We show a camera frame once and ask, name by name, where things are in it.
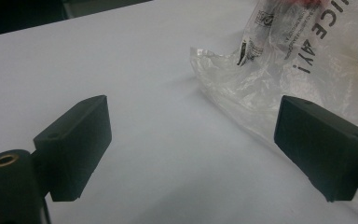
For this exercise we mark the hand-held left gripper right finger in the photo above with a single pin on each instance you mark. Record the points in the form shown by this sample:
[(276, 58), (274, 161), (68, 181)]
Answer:
[(320, 146)]

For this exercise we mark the clear printed plastic bag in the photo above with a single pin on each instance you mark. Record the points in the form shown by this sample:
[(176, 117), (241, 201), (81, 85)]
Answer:
[(261, 84)]

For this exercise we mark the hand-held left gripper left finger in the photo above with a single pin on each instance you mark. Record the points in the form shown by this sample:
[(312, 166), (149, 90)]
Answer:
[(74, 146)]

